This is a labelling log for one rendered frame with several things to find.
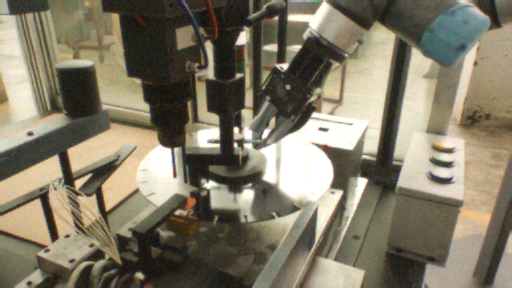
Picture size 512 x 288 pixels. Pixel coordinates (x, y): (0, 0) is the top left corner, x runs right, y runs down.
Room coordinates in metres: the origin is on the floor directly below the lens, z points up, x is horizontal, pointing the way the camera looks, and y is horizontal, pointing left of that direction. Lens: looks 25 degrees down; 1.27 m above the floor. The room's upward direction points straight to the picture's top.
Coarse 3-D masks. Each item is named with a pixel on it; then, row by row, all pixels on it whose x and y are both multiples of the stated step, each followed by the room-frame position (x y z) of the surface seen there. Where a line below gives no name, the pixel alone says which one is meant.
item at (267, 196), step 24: (192, 144) 0.68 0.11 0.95; (216, 144) 0.68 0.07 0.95; (288, 144) 0.68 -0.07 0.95; (144, 168) 0.59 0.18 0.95; (168, 168) 0.59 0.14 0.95; (288, 168) 0.59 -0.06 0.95; (312, 168) 0.59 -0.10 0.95; (144, 192) 0.51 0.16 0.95; (168, 192) 0.51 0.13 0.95; (192, 192) 0.51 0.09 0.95; (216, 192) 0.51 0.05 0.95; (240, 192) 0.51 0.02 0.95; (264, 192) 0.51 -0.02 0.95; (288, 192) 0.51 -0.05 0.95; (312, 192) 0.51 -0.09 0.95; (192, 216) 0.45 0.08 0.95; (240, 216) 0.45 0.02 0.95; (264, 216) 0.45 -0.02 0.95
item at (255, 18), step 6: (276, 0) 0.55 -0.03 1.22; (264, 6) 0.54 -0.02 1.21; (270, 6) 0.54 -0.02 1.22; (276, 6) 0.54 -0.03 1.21; (282, 6) 0.55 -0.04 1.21; (258, 12) 0.52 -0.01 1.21; (264, 12) 0.53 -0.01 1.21; (270, 12) 0.53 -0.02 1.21; (276, 12) 0.54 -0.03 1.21; (282, 12) 0.55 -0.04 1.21; (246, 18) 0.50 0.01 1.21; (252, 18) 0.50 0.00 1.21; (258, 18) 0.51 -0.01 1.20; (264, 18) 0.52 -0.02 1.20; (270, 18) 0.54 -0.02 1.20; (246, 24) 0.50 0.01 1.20; (252, 24) 0.50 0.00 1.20
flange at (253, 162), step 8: (248, 152) 0.60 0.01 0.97; (256, 152) 0.63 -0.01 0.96; (248, 160) 0.59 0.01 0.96; (256, 160) 0.59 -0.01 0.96; (264, 160) 0.60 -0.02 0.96; (216, 168) 0.57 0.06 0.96; (224, 168) 0.57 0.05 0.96; (232, 168) 0.57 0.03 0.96; (240, 168) 0.57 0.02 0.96; (248, 168) 0.57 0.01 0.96; (256, 168) 0.57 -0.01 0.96; (264, 168) 0.57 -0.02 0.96; (216, 176) 0.55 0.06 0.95; (224, 176) 0.55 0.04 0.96; (232, 176) 0.54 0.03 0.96; (240, 176) 0.55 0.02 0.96; (248, 176) 0.55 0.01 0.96; (256, 176) 0.56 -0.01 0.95
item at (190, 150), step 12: (228, 120) 0.51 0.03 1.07; (228, 132) 0.51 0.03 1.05; (228, 144) 0.51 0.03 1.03; (192, 156) 0.51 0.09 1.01; (204, 156) 0.51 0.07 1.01; (216, 156) 0.51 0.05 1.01; (228, 156) 0.51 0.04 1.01; (240, 156) 0.51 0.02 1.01; (192, 168) 0.52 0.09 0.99; (204, 168) 0.53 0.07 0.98; (192, 180) 0.52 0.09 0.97
